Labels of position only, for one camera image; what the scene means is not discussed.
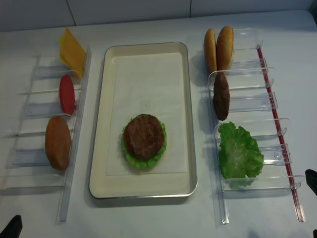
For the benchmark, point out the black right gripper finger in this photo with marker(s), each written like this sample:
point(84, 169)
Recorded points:
point(311, 179)

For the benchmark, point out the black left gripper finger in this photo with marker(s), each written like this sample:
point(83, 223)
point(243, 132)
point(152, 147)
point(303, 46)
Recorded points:
point(13, 228)

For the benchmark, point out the brown meat patty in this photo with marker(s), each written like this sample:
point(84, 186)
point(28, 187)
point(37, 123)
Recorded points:
point(221, 96)
point(146, 136)

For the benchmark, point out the green lettuce leaf in rack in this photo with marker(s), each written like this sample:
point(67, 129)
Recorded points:
point(240, 159)

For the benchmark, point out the red tomato slice on tray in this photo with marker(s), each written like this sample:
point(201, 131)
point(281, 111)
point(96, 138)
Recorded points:
point(126, 139)

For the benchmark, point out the green lettuce leaf on tray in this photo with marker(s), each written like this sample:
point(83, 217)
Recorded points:
point(141, 164)

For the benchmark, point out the red tomato slice in rack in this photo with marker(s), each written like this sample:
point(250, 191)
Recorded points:
point(67, 95)

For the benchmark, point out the yellow cheese slices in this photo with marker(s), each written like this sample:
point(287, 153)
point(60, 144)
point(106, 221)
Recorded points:
point(72, 54)

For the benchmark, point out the right clear acrylic rack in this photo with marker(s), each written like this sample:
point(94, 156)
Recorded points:
point(253, 106)

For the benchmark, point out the clear acrylic rack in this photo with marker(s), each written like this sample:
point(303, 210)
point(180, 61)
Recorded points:
point(253, 106)
point(29, 98)

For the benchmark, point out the left clear acrylic rack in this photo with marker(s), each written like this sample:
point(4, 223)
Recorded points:
point(29, 98)

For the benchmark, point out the orange-brown bun slice in rack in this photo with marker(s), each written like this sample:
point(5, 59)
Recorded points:
point(57, 143)

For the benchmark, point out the cream metal tray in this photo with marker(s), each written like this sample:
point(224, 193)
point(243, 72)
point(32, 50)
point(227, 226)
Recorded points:
point(102, 186)

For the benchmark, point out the tan bun half right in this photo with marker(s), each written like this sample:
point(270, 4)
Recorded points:
point(224, 47)

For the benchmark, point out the tan bun half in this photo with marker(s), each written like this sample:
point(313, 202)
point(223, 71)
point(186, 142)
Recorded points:
point(210, 50)
point(224, 47)

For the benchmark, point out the tan bun half left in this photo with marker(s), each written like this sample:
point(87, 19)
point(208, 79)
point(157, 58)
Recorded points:
point(210, 50)

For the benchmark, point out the white paper tray liner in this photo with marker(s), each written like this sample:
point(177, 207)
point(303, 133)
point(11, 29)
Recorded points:
point(154, 84)

